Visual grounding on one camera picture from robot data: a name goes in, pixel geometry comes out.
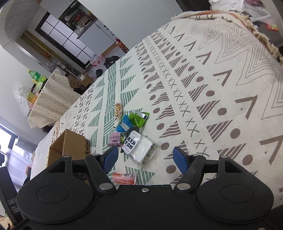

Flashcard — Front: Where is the pink orange snack packet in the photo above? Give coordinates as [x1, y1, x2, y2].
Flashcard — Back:
[112, 172, 137, 185]

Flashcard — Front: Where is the purple small snack packet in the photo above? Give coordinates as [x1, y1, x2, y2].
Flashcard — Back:
[107, 131, 124, 147]

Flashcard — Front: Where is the blue snack packet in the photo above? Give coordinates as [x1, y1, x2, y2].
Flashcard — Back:
[115, 115, 134, 133]

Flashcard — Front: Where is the green snack bag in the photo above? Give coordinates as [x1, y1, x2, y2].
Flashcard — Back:
[128, 110, 150, 128]

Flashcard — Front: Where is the small brown snack packet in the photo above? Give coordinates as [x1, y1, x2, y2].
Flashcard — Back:
[115, 102, 123, 119]

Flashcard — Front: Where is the brown cardboard box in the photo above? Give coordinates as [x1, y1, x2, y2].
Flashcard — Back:
[47, 129, 91, 167]

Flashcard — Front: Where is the white bed sheet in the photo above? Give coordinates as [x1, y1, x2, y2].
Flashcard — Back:
[30, 126, 55, 179]

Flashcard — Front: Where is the polka dot tablecloth table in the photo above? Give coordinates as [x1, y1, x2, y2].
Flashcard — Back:
[28, 71, 81, 128]

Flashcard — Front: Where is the patterned bed blanket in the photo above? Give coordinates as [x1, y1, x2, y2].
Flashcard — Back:
[53, 11, 282, 197]

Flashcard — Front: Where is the black slippers pile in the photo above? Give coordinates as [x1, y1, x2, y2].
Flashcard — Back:
[96, 56, 120, 78]

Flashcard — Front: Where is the yellow oil bottle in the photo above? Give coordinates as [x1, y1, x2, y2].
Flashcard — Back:
[14, 87, 37, 105]

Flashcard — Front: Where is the green tissue box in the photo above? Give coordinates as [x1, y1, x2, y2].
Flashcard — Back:
[33, 80, 47, 92]

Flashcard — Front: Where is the pink water bottle pack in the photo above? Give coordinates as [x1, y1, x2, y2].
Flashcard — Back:
[89, 54, 105, 67]

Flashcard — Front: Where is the green soda bottle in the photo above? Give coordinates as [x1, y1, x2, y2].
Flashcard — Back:
[28, 70, 47, 83]

